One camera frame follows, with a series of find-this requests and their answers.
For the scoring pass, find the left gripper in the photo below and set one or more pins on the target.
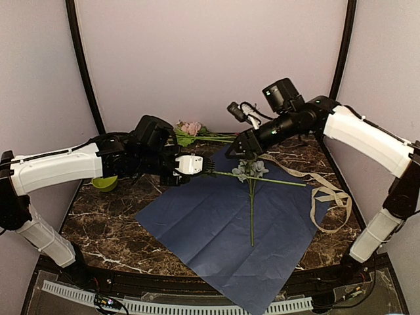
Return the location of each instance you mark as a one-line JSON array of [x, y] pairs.
[[170, 181]]

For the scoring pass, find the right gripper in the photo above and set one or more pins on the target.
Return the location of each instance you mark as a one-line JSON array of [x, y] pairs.
[[245, 138]]

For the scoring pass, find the light blue fake flower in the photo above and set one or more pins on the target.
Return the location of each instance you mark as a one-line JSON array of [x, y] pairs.
[[253, 168]]

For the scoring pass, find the pink fake flower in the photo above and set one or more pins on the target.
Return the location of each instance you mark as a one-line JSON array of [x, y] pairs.
[[189, 132]]

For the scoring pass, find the blue wrapping paper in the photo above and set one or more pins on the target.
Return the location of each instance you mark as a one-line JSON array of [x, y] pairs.
[[206, 224]]

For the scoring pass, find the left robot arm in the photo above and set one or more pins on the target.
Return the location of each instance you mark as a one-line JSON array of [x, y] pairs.
[[105, 156]]

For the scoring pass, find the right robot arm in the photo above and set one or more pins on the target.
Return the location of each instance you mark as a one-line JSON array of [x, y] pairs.
[[325, 117]]

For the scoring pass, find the beige ribbon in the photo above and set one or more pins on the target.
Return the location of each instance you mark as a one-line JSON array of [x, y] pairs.
[[326, 192]]

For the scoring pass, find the green bowl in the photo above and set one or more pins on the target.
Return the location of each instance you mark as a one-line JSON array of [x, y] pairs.
[[105, 184]]

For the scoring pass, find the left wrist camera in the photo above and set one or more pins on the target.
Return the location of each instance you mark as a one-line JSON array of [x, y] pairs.
[[188, 165]]

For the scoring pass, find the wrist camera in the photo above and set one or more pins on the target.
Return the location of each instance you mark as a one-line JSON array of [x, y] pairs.
[[246, 112], [188, 165]]

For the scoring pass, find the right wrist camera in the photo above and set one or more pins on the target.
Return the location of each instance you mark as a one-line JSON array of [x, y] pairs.
[[246, 112]]

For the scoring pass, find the white cable duct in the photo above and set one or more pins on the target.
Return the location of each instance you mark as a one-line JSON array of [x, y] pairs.
[[159, 304]]

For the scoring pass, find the right black frame post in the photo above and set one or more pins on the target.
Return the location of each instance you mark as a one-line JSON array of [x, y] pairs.
[[344, 48]]

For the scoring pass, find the black frame post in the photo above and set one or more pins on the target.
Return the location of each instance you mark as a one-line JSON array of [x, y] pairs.
[[82, 65], [344, 48]]

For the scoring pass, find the left black frame post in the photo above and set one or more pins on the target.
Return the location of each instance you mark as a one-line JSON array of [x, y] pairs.
[[82, 65]]

